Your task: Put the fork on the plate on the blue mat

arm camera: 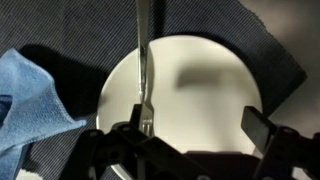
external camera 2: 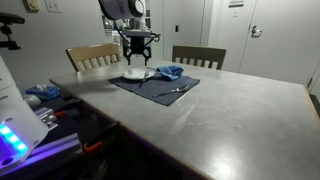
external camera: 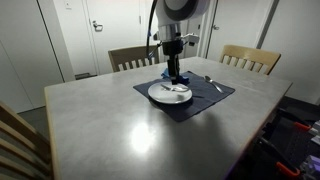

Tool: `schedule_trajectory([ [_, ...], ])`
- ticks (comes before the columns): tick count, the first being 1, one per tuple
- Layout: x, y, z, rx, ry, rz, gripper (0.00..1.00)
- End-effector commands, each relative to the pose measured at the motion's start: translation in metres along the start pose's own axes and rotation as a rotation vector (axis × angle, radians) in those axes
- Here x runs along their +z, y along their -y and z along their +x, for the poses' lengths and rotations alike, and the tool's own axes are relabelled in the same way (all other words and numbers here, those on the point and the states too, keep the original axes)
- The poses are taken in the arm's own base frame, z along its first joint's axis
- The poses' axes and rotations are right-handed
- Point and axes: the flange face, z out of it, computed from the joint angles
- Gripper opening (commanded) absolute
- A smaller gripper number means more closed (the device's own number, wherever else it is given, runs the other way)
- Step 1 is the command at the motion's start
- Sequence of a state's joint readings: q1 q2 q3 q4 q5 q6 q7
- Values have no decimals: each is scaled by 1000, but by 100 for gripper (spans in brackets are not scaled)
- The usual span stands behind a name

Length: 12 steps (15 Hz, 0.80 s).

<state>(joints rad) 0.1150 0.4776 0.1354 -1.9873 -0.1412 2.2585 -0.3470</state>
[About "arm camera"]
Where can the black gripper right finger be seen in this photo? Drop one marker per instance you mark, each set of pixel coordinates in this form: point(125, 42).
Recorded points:
point(266, 133)

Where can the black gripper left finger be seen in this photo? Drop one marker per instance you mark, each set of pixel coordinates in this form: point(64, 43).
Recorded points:
point(126, 150)

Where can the silver metal fork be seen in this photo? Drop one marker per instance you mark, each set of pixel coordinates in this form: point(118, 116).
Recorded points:
point(143, 50)

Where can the white round plate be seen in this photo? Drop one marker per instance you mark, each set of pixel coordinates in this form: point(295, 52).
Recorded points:
point(206, 106)

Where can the blue microfibre cloth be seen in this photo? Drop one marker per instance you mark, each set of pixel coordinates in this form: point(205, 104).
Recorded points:
point(26, 106)

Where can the dark blue placemat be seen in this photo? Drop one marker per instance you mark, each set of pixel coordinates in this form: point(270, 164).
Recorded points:
point(83, 30)

